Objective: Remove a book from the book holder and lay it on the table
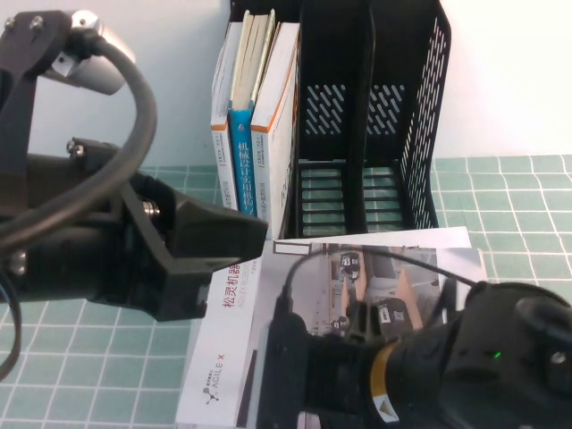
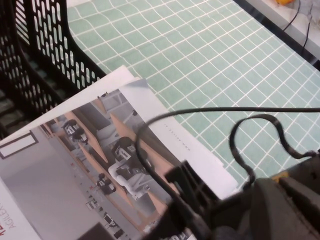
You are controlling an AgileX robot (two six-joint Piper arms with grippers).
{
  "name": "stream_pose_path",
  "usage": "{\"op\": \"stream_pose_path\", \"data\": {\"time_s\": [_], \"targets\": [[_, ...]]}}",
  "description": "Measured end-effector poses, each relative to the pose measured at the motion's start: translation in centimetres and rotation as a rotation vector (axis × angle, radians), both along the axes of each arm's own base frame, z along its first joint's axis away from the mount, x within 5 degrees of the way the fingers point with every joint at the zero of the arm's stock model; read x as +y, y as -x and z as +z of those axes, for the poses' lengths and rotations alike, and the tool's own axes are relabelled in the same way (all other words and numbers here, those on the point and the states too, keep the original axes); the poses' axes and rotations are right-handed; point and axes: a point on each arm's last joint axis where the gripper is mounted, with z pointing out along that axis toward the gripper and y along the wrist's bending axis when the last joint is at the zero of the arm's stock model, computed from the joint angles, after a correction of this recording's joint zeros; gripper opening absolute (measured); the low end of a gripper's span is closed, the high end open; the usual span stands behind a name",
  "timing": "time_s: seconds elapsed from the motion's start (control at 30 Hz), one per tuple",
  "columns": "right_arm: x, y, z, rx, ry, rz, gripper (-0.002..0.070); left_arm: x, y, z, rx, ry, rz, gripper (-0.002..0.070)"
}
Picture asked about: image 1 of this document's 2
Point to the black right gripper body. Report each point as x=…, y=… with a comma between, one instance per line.
x=339, y=384

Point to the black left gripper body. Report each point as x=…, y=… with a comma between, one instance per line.
x=80, y=250

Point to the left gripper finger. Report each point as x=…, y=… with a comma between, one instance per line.
x=214, y=232
x=183, y=295

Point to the AgileX robot photo brochure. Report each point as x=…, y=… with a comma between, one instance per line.
x=223, y=357

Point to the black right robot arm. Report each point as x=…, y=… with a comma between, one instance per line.
x=491, y=357

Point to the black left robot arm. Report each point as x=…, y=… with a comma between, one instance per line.
x=11, y=268

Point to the blue spine book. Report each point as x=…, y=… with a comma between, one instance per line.
x=241, y=156

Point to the thick white orange-striped book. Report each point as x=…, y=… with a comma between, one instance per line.
x=277, y=111

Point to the thin white orange-striped book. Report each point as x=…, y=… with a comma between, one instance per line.
x=223, y=89

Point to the black plastic book holder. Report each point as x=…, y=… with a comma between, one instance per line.
x=335, y=67

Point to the green checked tablecloth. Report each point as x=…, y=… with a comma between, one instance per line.
x=89, y=380

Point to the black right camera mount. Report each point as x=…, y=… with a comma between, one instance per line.
x=364, y=326

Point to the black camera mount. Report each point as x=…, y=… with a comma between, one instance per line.
x=364, y=326
x=18, y=53

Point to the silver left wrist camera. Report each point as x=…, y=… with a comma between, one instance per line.
x=103, y=71

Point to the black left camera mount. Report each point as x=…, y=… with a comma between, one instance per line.
x=18, y=53

